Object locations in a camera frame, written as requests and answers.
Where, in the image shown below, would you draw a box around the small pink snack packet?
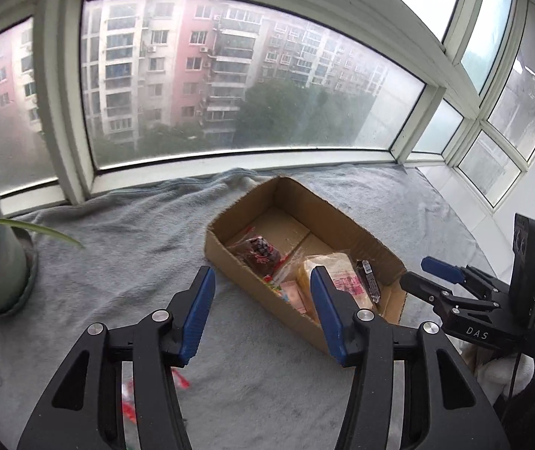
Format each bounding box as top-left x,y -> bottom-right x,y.
279,280 -> 310,315

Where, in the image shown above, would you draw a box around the grey blanket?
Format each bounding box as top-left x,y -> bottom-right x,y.
0,164 -> 535,450

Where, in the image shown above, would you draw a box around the brown cardboard box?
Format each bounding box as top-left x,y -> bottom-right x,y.
204,175 -> 409,354

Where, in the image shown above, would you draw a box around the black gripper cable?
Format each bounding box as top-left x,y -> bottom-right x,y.
506,354 -> 523,399

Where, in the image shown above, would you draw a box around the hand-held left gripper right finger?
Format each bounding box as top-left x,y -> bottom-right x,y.
309,265 -> 512,450

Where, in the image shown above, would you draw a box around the dark snack packet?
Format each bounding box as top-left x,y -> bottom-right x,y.
356,259 -> 383,303

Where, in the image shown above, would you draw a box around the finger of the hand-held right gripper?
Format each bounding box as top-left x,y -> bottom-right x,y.
421,256 -> 507,296
401,273 -> 502,312

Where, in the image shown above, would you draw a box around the green spider plant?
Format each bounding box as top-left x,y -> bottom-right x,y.
0,187 -> 84,385

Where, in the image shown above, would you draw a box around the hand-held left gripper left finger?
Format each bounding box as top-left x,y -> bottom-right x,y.
16,265 -> 216,450

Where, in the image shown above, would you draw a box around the apartment buildings outside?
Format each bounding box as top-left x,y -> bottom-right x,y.
0,0 -> 425,183

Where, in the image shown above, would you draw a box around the person's right hand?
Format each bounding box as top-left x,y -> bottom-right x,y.
462,340 -> 535,401

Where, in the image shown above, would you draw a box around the large yellow bread packet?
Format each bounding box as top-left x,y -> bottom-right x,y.
295,252 -> 376,324

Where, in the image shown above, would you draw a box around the red date snack packet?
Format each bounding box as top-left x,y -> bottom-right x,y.
227,227 -> 291,277
120,368 -> 190,425

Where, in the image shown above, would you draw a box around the white window frame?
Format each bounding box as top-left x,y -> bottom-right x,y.
0,0 -> 535,219

